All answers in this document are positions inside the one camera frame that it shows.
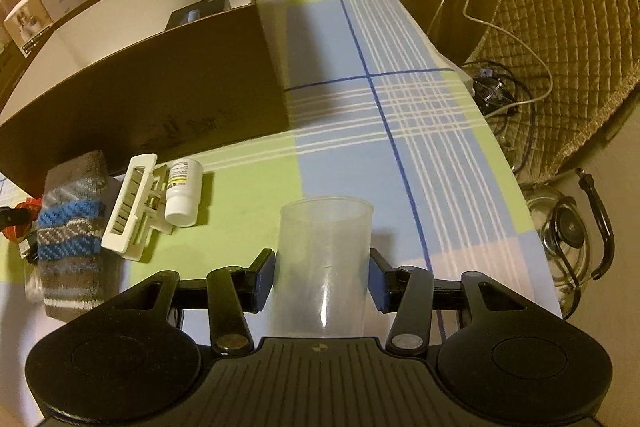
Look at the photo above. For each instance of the striped knitted pouch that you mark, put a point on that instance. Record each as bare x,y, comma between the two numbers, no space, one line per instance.
70,217

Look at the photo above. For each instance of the white plastic clip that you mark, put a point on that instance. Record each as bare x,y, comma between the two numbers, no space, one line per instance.
130,207

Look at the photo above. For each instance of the small orange object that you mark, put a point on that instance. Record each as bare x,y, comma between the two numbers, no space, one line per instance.
27,207

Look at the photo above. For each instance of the white photo print box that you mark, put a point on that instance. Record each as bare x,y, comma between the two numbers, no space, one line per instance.
35,12

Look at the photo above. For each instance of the small black fan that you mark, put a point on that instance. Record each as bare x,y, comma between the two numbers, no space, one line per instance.
492,89

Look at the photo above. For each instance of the white pill bottle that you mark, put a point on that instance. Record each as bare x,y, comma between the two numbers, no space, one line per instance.
182,197

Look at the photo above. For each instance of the brown cardboard box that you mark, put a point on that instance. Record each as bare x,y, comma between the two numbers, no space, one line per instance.
150,97

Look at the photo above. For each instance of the small clear bottle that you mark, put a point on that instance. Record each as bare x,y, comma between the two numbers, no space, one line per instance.
32,277

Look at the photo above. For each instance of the quilted chair cover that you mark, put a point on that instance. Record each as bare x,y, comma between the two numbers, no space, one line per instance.
565,32

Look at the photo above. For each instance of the black product box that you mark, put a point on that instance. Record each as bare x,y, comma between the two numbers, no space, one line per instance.
197,14

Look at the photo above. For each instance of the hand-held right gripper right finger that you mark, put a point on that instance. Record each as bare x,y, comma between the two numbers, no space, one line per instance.
376,278

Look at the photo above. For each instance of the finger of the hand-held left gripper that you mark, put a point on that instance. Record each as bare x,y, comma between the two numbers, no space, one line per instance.
10,216

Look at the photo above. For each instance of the translucent plastic cup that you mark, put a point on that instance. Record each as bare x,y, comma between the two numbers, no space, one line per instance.
325,257

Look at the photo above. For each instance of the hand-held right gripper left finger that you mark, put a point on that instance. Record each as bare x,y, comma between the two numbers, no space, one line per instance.
265,276

